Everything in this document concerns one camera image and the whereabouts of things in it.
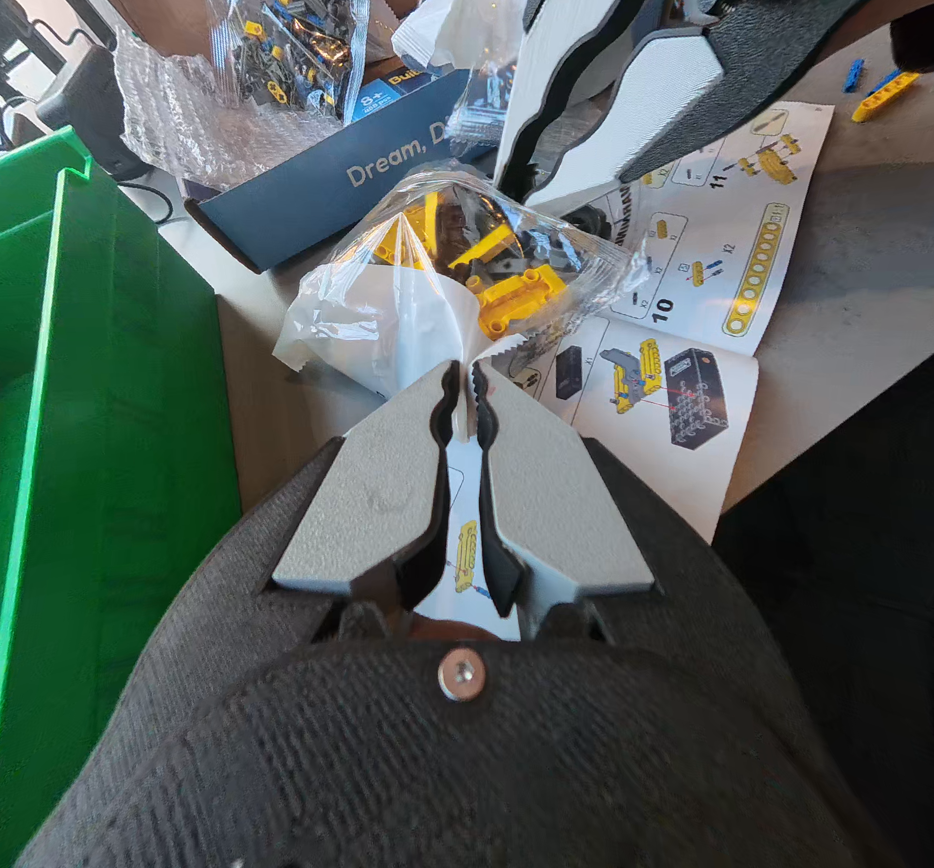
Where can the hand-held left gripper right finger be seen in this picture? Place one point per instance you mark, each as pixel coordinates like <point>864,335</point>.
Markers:
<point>562,510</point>

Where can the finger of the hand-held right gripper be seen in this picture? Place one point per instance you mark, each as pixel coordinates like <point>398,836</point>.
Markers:
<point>565,65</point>
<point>664,87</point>

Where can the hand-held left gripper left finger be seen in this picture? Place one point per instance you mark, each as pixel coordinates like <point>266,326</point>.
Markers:
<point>365,503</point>

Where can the clear bag of yellow bricks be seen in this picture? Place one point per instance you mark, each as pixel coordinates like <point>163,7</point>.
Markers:
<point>503,284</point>

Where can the blue pin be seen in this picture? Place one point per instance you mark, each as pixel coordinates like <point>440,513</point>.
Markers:
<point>878,87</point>
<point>854,75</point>

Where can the clear bag of blue parts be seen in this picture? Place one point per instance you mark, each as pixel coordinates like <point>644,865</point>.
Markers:
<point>452,22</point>

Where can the yellow five-hole beam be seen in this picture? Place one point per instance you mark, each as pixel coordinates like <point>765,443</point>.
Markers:
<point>886,96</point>

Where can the white instruction booklet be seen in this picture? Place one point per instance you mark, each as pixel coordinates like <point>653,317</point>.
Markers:
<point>693,262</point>

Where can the green plastic bin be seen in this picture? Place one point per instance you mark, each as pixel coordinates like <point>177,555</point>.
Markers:
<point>109,408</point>

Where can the clear bag of dark parts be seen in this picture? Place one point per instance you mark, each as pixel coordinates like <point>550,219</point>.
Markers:
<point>292,29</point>

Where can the blue cardboard kit box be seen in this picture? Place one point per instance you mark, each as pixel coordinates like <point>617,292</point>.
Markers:
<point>306,189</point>

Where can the clear bubble wrap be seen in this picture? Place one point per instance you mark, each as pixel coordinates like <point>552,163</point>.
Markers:
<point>175,124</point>

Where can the black plastic device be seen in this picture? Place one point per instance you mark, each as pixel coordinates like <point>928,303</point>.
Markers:
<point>87,102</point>

